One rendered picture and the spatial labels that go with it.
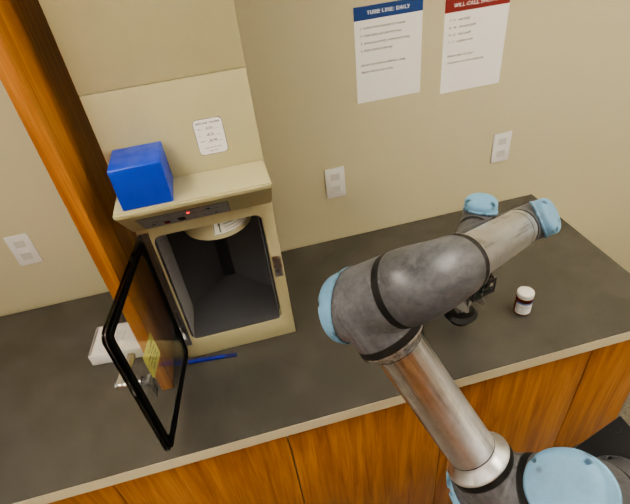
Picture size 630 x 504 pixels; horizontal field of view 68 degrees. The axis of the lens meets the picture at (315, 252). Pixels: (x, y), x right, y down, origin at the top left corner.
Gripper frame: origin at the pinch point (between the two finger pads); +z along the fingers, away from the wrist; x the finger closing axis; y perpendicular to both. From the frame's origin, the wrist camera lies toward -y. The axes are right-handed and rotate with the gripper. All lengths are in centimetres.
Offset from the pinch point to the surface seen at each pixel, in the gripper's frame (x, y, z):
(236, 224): -48, -30, -30
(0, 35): -78, -26, -81
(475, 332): 2.7, 3.9, 9.1
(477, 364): -4.7, 12.5, 9.2
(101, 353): -93, -46, 5
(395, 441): -26.6, 6.3, 36.3
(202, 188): -56, -21, -48
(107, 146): -70, -32, -57
